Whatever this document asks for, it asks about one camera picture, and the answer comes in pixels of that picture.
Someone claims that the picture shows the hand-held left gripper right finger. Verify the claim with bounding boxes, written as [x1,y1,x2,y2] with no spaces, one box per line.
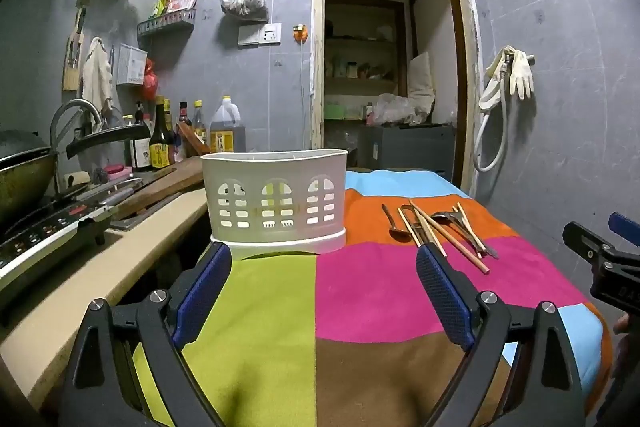
[415,242,587,427]

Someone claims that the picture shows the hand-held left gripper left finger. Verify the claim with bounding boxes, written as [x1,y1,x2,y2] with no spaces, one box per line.
[59,242,233,427]

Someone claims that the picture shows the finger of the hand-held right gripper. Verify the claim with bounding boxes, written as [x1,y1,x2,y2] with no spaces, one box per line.
[562,220,619,266]
[608,211,640,249]

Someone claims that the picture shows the wooden chopstick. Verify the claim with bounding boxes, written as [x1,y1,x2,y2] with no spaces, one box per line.
[457,202,488,258]
[409,201,490,276]
[416,207,449,258]
[452,206,482,259]
[398,207,426,249]
[404,205,433,249]

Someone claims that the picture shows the small metal spoon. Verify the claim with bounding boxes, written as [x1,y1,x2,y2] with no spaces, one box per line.
[381,204,408,242]

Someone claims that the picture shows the large metal spoon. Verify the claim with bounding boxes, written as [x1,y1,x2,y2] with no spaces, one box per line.
[431,210,501,259]

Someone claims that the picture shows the white plastic utensil basket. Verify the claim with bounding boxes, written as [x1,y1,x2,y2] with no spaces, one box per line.
[200,148,348,260]

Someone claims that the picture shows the colourful patchwork blanket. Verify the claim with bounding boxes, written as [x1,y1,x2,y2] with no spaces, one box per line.
[132,169,613,427]

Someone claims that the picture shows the wooden cutting board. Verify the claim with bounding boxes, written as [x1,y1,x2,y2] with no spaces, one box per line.
[116,155,207,220]

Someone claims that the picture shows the kitchen knife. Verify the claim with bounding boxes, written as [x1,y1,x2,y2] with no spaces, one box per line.
[75,177,146,205]

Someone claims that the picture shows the grey cabinet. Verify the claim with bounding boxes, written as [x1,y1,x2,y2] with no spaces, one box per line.
[357,124,457,172]

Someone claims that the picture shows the dark bottle yellow label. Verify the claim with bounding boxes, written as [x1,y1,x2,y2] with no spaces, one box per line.
[149,96,177,170]

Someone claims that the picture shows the dark bottle white label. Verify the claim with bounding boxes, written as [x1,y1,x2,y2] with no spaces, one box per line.
[129,101,153,172]

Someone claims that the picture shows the black induction cooktop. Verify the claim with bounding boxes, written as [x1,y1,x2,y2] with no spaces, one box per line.
[0,199,120,308]

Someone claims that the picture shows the white rubber gloves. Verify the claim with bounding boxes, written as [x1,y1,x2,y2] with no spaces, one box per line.
[484,46,536,102]

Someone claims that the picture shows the large oil jug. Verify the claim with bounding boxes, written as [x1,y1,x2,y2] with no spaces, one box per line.
[209,95,248,154]

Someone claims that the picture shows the yellow cap clear bottle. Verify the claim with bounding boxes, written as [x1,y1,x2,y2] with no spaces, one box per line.
[191,100,208,144]

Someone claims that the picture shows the clear plastic bag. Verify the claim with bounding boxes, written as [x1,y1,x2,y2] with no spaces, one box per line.
[372,93,418,126]

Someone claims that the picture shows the dark wok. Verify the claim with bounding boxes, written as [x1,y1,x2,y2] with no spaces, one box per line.
[0,125,152,224]

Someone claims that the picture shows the red plastic bag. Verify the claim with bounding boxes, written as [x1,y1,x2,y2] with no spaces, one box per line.
[142,59,161,102]

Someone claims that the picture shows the white pillow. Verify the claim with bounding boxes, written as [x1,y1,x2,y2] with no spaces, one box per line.
[407,51,436,116]

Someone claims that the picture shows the metal faucet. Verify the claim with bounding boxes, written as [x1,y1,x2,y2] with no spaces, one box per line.
[49,99,104,142]

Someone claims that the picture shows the hanging beige towel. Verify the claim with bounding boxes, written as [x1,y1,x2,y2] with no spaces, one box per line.
[81,36,115,110]

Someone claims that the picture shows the hanging wooden board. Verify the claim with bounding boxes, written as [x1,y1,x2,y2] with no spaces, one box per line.
[61,7,90,92]

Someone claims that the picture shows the wooden shelf unit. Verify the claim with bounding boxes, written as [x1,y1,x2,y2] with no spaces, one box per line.
[324,0,407,124]

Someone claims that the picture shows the white hose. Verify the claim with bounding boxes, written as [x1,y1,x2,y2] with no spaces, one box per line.
[472,52,513,173]

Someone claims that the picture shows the white wall box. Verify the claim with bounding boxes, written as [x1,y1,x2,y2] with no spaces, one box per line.
[115,43,149,86]

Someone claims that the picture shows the wooden door frame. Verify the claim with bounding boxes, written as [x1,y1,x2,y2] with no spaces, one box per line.
[310,0,483,200]

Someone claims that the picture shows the wall socket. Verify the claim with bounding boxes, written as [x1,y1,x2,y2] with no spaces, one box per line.
[237,22,282,47]

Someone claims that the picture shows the grey wall shelf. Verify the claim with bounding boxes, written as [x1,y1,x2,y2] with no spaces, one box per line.
[136,9,197,38]

